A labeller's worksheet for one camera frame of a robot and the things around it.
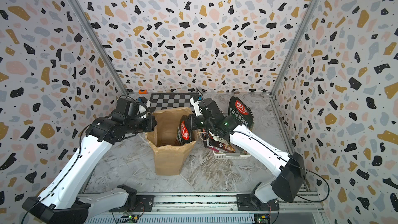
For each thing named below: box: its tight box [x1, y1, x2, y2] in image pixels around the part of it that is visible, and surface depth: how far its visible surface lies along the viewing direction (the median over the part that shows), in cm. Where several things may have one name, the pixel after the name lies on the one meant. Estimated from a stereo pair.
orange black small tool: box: [138, 89, 148, 95], surface depth 126 cm
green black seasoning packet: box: [228, 95, 254, 129], surface depth 90 cm
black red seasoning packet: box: [176, 115, 192, 147], surface depth 79 cm
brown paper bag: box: [145, 106, 201, 176], surface depth 69 cm
